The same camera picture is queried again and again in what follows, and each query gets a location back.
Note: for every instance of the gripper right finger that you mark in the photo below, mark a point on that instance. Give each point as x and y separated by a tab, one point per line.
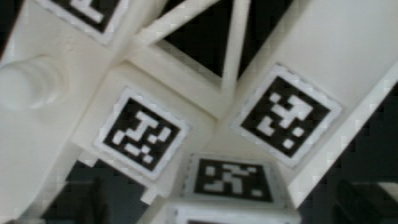
366	203

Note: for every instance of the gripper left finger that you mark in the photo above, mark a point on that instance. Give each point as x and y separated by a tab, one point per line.
78	206

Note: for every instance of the white tagged cube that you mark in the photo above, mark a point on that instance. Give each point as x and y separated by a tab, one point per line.
231	193

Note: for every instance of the white chair back frame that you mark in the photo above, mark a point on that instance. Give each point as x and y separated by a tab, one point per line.
282	64

